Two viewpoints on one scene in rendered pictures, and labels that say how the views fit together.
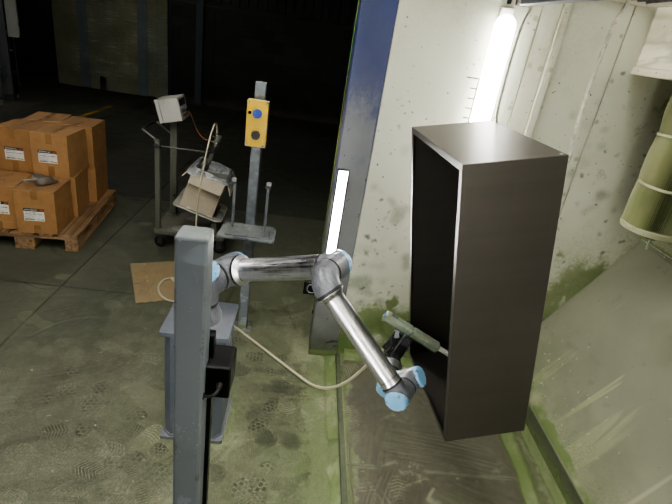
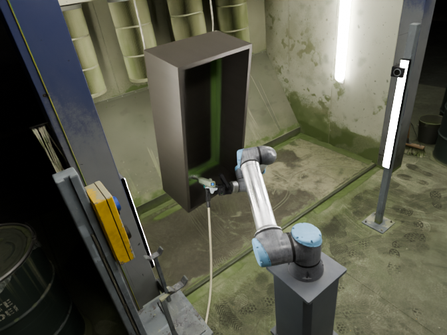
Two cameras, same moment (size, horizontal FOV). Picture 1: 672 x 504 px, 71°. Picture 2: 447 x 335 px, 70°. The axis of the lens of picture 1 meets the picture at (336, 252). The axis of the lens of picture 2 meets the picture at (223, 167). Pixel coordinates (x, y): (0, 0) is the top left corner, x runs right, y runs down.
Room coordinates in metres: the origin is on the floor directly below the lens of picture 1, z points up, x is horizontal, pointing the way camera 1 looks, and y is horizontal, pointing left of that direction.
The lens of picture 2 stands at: (2.74, 1.43, 2.06)
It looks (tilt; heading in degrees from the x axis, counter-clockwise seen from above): 32 degrees down; 243
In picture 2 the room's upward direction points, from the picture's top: 8 degrees counter-clockwise
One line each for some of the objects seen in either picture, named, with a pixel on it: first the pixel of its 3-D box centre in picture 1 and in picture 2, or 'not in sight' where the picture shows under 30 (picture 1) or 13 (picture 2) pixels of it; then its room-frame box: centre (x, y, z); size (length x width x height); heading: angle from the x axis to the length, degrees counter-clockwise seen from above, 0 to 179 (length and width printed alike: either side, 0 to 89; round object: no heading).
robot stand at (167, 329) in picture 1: (199, 370); (304, 304); (1.88, 0.58, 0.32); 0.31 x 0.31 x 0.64; 5
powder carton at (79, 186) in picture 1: (65, 189); not in sight; (3.97, 2.50, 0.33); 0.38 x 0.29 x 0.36; 15
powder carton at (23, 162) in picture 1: (26, 145); not in sight; (3.94, 2.79, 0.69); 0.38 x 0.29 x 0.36; 7
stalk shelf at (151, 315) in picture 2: (248, 232); (172, 323); (2.63, 0.54, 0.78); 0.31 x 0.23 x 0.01; 95
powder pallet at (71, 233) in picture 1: (52, 213); not in sight; (3.95, 2.63, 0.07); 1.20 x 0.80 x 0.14; 12
